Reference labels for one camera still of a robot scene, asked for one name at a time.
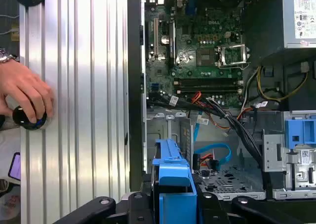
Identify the silver wristwatch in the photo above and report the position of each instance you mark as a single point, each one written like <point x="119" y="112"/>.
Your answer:
<point x="5" y="57"/>

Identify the grey power supply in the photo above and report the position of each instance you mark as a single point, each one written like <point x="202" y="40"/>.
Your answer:
<point x="288" y="16"/>

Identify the hard disk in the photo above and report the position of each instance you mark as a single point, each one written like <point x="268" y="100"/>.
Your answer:
<point x="172" y="174"/>

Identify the metal locking lever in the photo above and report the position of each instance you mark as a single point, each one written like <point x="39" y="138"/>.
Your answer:
<point x="234" y="66"/>

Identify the CPU socket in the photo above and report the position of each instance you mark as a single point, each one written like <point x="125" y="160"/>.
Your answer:
<point x="206" y="56"/>

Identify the smartphone with dark case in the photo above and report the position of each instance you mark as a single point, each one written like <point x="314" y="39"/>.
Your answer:
<point x="15" y="165"/>

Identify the blue plastic drive bracket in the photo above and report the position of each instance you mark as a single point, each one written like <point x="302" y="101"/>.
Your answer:
<point x="296" y="130"/>

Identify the person's hand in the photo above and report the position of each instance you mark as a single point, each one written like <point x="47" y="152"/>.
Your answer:
<point x="19" y="85"/>

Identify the black PC case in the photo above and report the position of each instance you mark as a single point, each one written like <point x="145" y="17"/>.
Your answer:
<point x="134" y="60"/>

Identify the metal socket cover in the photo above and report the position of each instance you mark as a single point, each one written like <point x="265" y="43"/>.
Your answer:
<point x="222" y="57"/>

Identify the metal drive cage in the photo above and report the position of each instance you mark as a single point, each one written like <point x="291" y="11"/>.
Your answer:
<point x="271" y="149"/>

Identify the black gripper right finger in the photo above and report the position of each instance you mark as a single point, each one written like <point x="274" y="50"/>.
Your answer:
<point x="249" y="206"/>

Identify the black expansion slot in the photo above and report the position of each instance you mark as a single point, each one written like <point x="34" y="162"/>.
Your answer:
<point x="172" y="43"/>

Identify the metal disk bay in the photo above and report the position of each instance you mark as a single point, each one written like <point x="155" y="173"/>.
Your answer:
<point x="229" y="184"/>

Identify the black RAM slot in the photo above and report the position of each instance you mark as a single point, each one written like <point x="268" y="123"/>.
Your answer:
<point x="207" y="89"/>
<point x="207" y="81"/>

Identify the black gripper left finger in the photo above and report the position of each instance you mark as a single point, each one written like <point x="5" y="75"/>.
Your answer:
<point x="106" y="206"/>

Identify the green motherboard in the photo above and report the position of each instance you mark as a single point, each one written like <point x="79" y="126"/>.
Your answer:
<point x="195" y="31"/>

